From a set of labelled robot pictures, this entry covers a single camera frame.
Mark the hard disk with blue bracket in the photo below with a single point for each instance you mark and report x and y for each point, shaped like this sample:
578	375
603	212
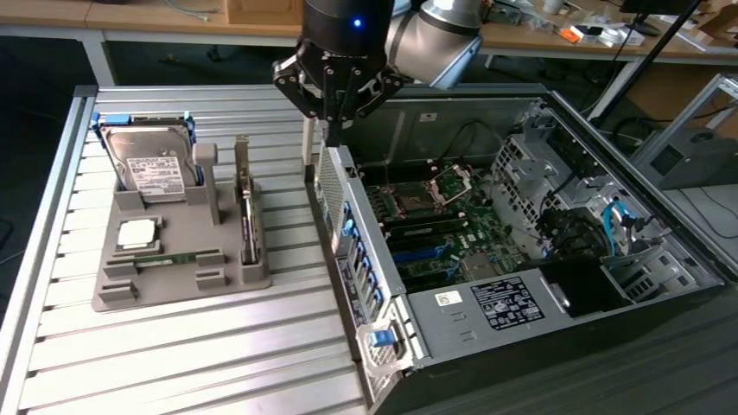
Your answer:
149	160

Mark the small orange box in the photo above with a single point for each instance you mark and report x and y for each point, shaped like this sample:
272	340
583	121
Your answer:
570	34

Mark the open black PC case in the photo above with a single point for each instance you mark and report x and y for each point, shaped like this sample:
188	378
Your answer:
519	367

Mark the grey power supply unit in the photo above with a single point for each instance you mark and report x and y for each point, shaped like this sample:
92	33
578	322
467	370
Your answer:
460	320

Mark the silver metal device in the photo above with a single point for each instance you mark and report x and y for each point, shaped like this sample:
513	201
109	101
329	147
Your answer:
507	13

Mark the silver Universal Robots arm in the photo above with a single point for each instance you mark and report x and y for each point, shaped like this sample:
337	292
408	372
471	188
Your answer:
437	34

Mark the grey parts rack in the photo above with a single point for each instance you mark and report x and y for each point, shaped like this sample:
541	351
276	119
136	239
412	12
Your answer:
189	242

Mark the grey metal disk bay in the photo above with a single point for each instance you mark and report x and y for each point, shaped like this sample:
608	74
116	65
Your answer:
639	281

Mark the blue case latch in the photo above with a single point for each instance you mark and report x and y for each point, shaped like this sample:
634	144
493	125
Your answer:
380	338

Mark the silver chipset heatsink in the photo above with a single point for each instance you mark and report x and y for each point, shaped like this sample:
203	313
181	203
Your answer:
480	266

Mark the green motherboard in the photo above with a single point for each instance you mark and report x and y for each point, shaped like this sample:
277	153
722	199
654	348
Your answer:
489	242

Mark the graphics card with metal bracket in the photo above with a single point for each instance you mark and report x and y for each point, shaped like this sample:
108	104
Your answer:
248	225

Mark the CPU socket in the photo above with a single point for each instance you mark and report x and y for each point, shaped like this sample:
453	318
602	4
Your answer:
412	201

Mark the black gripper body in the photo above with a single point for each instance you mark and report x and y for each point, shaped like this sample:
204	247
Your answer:
345	39

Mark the brown cardboard box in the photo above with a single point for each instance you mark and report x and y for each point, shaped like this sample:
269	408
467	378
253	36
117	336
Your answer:
259	10

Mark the aluminium profile frame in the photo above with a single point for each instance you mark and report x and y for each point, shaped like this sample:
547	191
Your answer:
714	86

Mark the metal socket cover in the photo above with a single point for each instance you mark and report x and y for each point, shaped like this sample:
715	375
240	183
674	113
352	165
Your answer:
452	181

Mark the brown cardboard piece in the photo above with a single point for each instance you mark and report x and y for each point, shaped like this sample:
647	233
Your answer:
720	26

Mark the installed RAM stick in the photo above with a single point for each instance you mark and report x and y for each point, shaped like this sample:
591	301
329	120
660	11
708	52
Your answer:
425	229

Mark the blue expansion slot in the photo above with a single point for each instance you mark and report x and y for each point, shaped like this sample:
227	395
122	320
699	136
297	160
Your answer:
415	254

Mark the long wooden desk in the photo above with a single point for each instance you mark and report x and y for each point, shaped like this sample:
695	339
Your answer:
114	19

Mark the green RAM stick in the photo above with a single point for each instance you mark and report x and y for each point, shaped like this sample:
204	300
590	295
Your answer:
166	259

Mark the silver CPU chip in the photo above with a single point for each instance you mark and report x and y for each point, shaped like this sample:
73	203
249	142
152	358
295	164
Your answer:
137	235

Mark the black plastic shroud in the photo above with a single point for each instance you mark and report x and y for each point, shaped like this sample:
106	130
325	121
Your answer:
582	281

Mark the small white box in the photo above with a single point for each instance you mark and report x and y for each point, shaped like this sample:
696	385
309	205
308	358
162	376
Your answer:
619	38

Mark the silver perforated disk bay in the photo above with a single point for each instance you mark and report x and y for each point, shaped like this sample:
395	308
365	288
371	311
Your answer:
527	168

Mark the white cup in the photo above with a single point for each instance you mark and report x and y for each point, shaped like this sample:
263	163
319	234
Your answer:
554	5

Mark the black slanted pole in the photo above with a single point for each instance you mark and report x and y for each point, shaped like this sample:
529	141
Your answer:
658	43

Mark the black monitor with stand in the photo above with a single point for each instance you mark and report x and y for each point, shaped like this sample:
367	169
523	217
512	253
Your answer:
646	28

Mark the grey computer tower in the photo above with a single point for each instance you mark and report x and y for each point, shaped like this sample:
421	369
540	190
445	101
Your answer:
691	160

